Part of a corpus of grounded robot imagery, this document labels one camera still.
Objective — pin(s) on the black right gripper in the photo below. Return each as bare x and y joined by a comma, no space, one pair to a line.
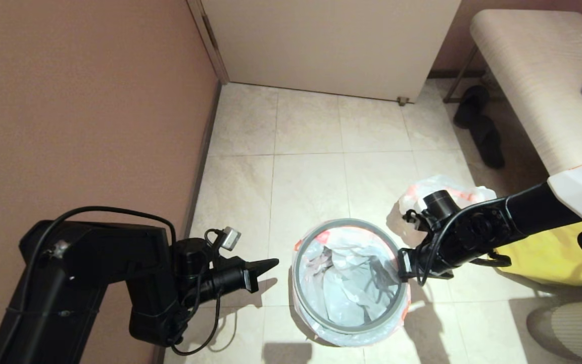
415,263

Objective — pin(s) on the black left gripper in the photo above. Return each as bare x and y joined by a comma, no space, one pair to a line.
250,277

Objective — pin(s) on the white red plastic bin liner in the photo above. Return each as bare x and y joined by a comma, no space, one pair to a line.
351,293

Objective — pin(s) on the white red plastic bag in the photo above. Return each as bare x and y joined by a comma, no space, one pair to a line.
452,189

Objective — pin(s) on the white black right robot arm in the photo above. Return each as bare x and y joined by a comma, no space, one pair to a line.
523,212

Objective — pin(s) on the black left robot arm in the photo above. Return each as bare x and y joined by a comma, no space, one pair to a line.
94,283

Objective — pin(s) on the yellow fabric bag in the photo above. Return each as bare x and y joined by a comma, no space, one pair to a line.
548,253

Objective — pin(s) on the black slipper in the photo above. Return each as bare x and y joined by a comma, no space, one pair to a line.
488,143
470,104

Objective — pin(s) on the small metal door stopper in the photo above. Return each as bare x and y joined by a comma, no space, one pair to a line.
402,101

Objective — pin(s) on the thin metal table leg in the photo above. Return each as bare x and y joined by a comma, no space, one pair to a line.
460,74

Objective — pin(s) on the beige wood-grain table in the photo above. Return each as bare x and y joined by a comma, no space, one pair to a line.
533,91

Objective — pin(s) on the white door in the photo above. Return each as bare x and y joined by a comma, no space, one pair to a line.
331,45

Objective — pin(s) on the dark door hinge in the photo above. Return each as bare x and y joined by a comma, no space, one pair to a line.
211,35

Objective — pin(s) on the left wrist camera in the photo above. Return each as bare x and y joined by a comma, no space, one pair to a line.
230,237

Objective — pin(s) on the beige door frame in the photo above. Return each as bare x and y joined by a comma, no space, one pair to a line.
217,65

